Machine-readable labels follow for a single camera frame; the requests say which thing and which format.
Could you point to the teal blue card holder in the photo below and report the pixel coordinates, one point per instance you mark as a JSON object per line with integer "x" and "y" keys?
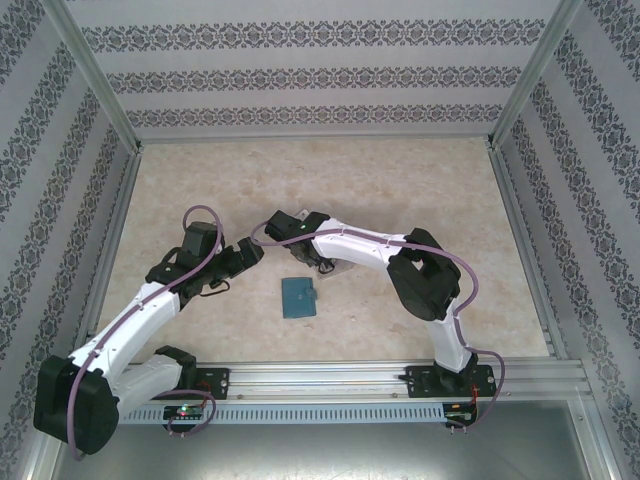
{"x": 297, "y": 300}

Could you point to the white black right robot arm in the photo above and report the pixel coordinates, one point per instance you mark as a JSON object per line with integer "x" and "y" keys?
{"x": 350, "y": 247}

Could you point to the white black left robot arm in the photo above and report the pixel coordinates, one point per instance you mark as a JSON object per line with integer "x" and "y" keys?
{"x": 135, "y": 320}

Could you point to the clear acrylic card stand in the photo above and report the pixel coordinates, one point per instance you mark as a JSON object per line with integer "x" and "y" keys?
{"x": 345, "y": 269}

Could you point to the grey sheet metal shelf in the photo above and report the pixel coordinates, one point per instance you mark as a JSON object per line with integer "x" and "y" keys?
{"x": 320, "y": 455}

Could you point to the aluminium table side rail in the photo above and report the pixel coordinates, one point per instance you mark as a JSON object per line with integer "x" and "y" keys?
{"x": 504, "y": 185}
{"x": 117, "y": 210}

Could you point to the aluminium table back rail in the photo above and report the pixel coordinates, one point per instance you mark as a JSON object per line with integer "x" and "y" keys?
{"x": 315, "y": 138}

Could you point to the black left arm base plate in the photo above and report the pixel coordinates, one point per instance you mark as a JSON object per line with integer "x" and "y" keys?
{"x": 215, "y": 382}

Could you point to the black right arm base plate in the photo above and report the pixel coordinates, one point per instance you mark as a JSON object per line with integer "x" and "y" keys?
{"x": 420, "y": 382}

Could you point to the aluminium frame post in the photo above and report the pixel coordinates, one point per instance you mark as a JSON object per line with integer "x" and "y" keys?
{"x": 95, "y": 75}
{"x": 534, "y": 75}

